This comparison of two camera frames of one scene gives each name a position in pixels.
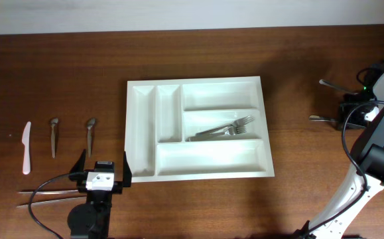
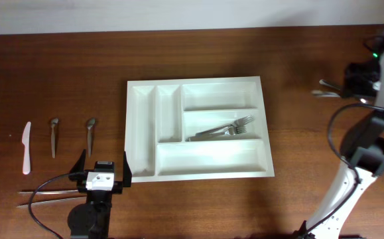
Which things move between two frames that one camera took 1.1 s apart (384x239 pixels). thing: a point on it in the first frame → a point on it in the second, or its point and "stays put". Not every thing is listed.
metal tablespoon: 317,118 → 325,94
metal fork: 241,121 stays put
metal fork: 237,129 stays put
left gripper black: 76,174 stays put
